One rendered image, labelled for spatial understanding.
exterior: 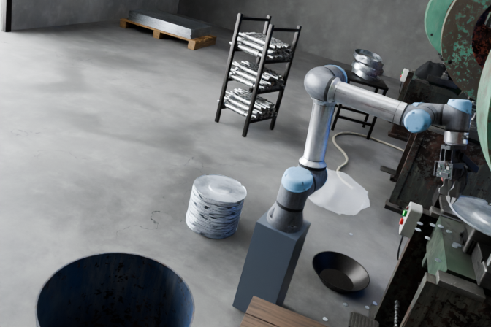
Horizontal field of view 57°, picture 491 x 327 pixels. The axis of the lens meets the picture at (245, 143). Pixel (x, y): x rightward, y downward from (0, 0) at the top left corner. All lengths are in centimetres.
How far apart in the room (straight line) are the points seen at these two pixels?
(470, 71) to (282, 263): 168
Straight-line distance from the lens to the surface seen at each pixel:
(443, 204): 174
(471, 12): 294
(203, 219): 243
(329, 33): 832
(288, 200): 179
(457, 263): 171
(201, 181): 250
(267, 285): 198
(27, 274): 217
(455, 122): 168
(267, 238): 187
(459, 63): 296
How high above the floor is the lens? 142
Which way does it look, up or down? 23 degrees down
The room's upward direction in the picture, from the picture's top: 14 degrees clockwise
